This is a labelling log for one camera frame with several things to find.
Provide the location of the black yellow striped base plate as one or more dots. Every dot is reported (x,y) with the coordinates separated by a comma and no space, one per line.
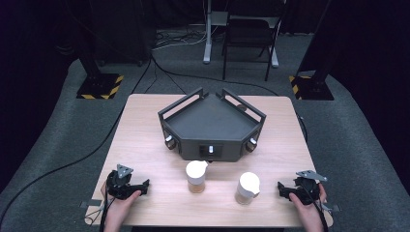
(311,88)
(100,86)

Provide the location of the person's left hand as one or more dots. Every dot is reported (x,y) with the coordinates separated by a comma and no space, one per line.
(121,206)

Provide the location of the black stand column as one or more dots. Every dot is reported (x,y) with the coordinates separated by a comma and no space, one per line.
(87,51)
(320,48)

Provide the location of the seasoning jar with orange powder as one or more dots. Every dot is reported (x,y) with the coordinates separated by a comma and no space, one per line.
(196,175)

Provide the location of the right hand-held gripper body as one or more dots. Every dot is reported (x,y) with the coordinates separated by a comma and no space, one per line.
(307,188)

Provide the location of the person's right hand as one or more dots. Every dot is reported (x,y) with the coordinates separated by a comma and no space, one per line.
(307,211)

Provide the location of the black folding chair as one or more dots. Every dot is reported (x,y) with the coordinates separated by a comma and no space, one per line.
(249,35)

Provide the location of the dark grey corner rack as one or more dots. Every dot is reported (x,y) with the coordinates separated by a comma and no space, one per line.
(211,122)

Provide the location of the white desk frame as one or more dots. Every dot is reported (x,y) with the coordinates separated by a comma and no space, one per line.
(208,38)

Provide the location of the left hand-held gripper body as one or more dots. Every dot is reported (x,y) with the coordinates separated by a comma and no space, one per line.
(120,185)

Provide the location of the grey tape strip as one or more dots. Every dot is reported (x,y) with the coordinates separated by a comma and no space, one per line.
(92,203)
(333,208)

